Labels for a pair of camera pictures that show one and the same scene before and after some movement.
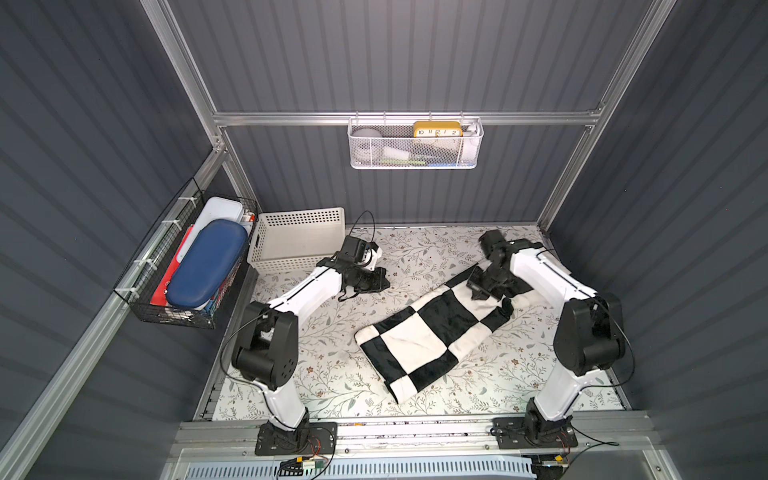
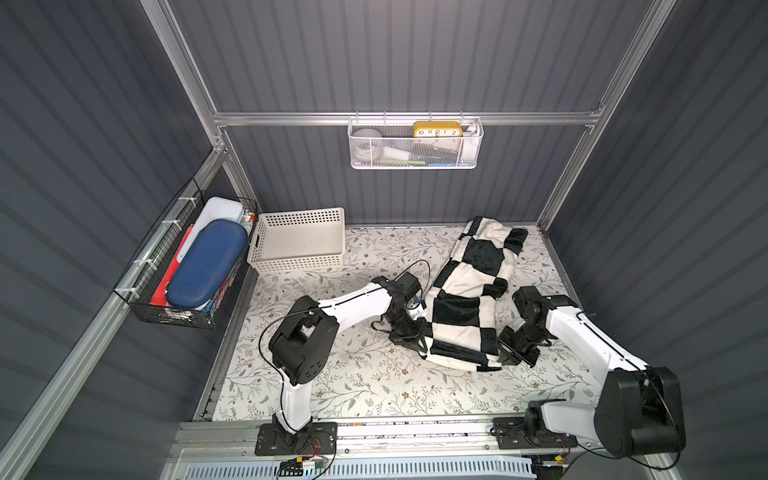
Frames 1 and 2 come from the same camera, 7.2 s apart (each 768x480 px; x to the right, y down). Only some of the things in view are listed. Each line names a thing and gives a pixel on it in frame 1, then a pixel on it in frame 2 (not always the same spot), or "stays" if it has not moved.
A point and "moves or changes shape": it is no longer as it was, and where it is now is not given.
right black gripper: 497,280 -> 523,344
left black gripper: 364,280 -> 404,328
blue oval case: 217,246 stays
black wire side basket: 192,259 stays
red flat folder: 159,297 stays
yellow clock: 437,129 stays
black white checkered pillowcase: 404,349 moves or changes shape
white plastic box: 214,209 stays
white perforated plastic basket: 296,240 stays
